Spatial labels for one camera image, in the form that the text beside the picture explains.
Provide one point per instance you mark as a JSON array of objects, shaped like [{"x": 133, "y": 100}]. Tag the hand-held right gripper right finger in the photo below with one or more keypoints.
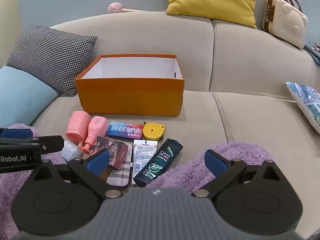
[{"x": 215, "y": 162}]

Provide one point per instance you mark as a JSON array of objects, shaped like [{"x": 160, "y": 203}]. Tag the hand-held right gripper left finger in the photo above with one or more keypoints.
[{"x": 100, "y": 162}]

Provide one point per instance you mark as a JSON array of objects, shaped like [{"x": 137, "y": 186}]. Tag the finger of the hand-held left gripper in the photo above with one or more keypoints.
[
  {"x": 52, "y": 143},
  {"x": 17, "y": 133}
]

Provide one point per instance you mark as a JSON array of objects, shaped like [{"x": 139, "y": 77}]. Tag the clear plastic box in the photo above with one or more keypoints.
[{"x": 71, "y": 151}]

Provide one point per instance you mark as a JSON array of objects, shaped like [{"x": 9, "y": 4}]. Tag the dark printed card box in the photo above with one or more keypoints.
[{"x": 113, "y": 147}]

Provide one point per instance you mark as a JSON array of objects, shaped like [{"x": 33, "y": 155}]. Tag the plaid case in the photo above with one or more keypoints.
[{"x": 123, "y": 173}]

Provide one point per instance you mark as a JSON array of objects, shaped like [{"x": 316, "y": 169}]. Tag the pink cup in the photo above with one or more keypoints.
[{"x": 77, "y": 125}]

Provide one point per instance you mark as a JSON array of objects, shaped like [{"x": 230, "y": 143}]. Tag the pink lotion bottle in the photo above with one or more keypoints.
[{"x": 96, "y": 127}]

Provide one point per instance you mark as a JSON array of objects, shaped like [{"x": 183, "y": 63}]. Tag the blue red tin case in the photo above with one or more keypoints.
[{"x": 125, "y": 130}]

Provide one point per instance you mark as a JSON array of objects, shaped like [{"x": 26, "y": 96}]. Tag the white cream tube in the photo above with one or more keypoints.
[{"x": 143, "y": 155}]

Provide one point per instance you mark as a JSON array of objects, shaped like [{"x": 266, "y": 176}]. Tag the dark shampoo bottle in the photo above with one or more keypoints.
[{"x": 160, "y": 160}]

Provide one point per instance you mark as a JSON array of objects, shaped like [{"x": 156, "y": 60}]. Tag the yellow tape measure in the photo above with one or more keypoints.
[{"x": 153, "y": 131}]

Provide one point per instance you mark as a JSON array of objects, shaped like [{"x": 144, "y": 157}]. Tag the orange cardboard box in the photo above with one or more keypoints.
[{"x": 130, "y": 97}]

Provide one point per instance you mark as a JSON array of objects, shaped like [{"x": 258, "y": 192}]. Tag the purple fluffy blanket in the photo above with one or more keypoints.
[{"x": 195, "y": 170}]

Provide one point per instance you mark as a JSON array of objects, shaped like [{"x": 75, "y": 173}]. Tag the light blue pillow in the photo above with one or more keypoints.
[{"x": 22, "y": 95}]

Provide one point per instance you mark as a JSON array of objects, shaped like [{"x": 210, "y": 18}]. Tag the black white houndstooth pillow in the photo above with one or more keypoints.
[{"x": 50, "y": 55}]

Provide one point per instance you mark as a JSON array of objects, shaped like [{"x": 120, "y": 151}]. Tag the blue printed pillow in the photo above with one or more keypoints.
[{"x": 307, "y": 100}]

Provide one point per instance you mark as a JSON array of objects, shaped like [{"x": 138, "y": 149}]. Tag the pink massage hammer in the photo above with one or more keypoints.
[{"x": 114, "y": 8}]

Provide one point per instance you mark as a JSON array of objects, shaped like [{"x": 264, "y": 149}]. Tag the cream mini suitcase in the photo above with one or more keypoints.
[{"x": 287, "y": 22}]

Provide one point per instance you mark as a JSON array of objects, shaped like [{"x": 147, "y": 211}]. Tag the yellow pillow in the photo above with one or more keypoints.
[{"x": 212, "y": 0}]

